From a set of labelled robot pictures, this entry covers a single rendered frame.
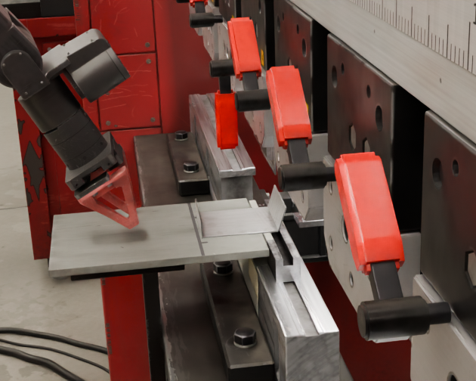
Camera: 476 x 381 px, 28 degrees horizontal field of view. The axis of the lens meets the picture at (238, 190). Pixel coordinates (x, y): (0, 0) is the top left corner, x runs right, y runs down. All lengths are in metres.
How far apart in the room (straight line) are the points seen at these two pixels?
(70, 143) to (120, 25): 0.89
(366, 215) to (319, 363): 0.60
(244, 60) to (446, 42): 0.41
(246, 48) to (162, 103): 1.22
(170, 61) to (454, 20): 1.62
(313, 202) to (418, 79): 0.28
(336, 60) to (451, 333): 0.24
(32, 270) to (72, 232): 2.37
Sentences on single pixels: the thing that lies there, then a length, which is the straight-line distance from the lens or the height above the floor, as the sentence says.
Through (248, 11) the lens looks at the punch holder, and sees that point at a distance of 1.00.
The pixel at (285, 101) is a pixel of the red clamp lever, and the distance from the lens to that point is 0.64.
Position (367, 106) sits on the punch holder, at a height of 1.32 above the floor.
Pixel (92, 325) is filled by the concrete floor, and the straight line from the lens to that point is 3.15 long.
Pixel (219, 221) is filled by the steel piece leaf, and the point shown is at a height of 1.00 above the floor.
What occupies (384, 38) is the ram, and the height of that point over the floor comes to 1.36.
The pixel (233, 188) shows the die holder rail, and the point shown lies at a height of 0.93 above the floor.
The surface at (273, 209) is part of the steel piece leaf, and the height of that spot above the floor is 1.01.
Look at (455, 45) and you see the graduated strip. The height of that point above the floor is 1.38.
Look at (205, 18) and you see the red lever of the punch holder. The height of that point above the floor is 1.26.
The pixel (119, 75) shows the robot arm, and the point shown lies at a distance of 1.13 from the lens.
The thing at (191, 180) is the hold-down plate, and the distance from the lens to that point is 1.68.
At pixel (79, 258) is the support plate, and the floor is 1.00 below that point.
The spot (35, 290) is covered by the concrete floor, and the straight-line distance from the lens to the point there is 3.44.
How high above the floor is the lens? 1.46
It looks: 20 degrees down
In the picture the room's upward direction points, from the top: 2 degrees counter-clockwise
